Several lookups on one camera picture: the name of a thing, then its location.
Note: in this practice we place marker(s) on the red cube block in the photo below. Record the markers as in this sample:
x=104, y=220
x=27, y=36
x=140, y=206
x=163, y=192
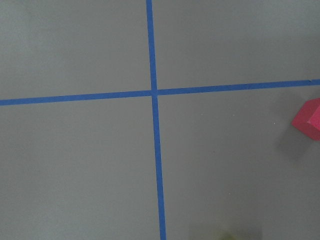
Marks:
x=307, y=120

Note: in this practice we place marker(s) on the yellow cube block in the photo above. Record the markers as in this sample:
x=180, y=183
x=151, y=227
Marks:
x=228, y=236

